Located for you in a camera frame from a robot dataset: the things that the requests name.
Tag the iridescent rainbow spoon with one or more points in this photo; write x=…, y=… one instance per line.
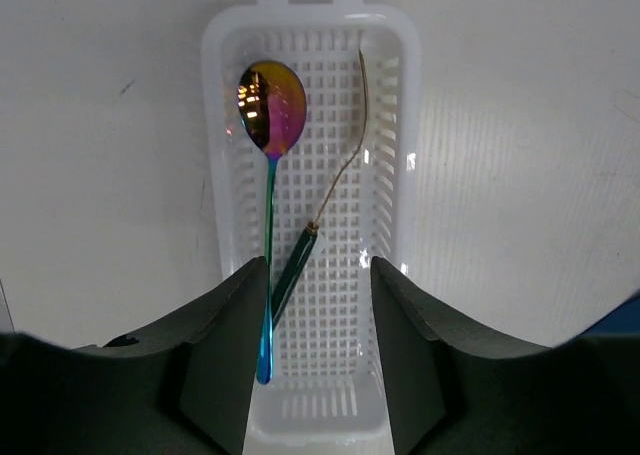
x=272, y=104

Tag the white perforated plastic tray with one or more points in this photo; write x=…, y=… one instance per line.
x=351, y=176

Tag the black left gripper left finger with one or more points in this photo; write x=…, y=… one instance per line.
x=212, y=346

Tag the gold fork green handle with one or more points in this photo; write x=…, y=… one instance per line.
x=307, y=239

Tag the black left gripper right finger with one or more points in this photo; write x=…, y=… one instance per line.
x=456, y=386

